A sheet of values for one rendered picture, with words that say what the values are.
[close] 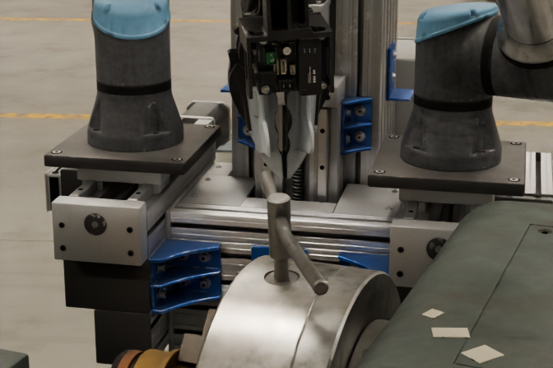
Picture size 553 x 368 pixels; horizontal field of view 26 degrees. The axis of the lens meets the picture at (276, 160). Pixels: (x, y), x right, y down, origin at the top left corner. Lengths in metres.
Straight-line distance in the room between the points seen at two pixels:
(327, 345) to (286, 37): 0.29
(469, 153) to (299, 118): 0.73
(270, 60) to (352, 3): 0.95
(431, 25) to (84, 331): 2.51
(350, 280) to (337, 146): 0.76
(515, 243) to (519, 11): 0.45
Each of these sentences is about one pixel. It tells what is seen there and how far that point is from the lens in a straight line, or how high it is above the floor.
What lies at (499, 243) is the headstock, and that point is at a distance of 1.22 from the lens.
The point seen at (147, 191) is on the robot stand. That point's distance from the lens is 1.81.
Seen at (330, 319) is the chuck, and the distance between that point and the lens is 1.10.
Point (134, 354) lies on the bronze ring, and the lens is 1.29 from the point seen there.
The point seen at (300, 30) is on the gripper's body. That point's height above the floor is 1.50.
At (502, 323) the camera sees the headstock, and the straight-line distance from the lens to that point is 1.04.
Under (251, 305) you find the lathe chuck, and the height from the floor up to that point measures 1.22.
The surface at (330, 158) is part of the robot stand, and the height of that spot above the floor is 1.13.
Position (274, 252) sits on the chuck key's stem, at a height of 1.27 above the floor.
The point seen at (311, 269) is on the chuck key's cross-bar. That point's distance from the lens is 0.94.
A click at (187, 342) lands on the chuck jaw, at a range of 1.28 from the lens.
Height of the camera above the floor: 1.68
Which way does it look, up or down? 17 degrees down
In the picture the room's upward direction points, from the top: straight up
